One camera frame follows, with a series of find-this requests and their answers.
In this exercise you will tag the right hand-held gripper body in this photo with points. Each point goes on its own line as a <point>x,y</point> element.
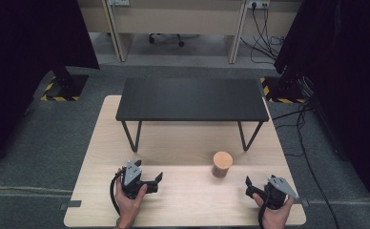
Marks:
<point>277,192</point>

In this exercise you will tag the black low shelf table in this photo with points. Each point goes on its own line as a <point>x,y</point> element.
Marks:
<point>192,100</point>

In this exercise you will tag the beige office desk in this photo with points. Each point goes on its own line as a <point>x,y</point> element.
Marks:
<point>176,19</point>

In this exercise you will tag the black stand with striped base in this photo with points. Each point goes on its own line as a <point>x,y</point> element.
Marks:
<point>281,90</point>
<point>66,87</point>

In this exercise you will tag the round wooden jar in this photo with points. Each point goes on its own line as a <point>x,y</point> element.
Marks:
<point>222,168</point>

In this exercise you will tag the person's right hand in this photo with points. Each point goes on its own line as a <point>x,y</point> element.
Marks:
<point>275,218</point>

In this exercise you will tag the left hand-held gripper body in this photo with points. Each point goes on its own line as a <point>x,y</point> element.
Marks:
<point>131,178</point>

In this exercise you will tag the white power strip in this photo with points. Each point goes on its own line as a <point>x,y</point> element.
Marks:
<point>258,4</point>

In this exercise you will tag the black curtain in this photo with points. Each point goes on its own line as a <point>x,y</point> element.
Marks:
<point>21,63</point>
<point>348,79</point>

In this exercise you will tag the office chair base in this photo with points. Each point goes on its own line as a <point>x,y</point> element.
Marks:
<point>166,38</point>

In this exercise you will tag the grey tape strip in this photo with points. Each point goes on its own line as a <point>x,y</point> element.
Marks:
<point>71,204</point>
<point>305,203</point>

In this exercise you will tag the person's left hand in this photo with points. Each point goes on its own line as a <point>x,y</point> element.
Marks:
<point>127,208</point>

